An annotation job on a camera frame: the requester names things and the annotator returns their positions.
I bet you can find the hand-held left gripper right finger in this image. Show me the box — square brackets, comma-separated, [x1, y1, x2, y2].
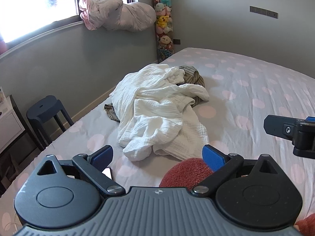
[191, 146, 281, 197]

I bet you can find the grey patterned cloth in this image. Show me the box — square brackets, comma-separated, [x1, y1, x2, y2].
[104, 103, 121, 123]

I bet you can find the white muslin garment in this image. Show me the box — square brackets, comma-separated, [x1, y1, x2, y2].
[109, 63, 210, 110]
[117, 95, 209, 162]

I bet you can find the grey wall switch panel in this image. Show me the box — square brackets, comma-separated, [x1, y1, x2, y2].
[249, 5, 279, 19]

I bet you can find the dark blue plastic stool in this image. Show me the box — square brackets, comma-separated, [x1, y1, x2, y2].
[26, 95, 74, 151]

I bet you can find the window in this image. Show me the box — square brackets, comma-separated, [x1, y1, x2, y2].
[0, 0, 139, 53]

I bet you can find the hanging plush toy organizer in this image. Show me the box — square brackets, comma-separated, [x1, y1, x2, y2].
[152, 0, 176, 63]

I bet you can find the bed with pink dotted sheet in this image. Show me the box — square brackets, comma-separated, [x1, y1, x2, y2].
[0, 47, 315, 236]

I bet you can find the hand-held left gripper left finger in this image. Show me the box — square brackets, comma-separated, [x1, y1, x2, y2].
[37, 146, 125, 197]

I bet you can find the pink bundled duvet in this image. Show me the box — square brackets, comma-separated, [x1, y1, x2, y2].
[79, 0, 157, 32]

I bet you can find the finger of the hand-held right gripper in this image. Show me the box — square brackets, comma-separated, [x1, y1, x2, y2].
[263, 114, 315, 156]

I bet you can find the white bedside cabinet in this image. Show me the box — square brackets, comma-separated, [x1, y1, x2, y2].
[0, 87, 40, 195]

